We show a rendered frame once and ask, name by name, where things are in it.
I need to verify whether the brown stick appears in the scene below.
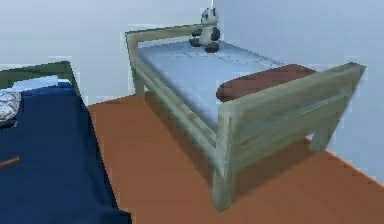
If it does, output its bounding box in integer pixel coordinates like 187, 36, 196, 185
0, 155, 22, 169

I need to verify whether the black and white panda toy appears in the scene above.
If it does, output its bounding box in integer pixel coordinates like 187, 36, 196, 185
188, 7, 222, 54

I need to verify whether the white patterned pillow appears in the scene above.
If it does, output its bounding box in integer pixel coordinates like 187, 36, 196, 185
0, 89, 22, 124

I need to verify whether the pale wooden bed light-blue mattress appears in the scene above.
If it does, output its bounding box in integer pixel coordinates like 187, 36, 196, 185
125, 23, 367, 213

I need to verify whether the green bed with navy cover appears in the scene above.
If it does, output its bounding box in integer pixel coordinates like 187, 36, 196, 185
0, 60, 133, 224

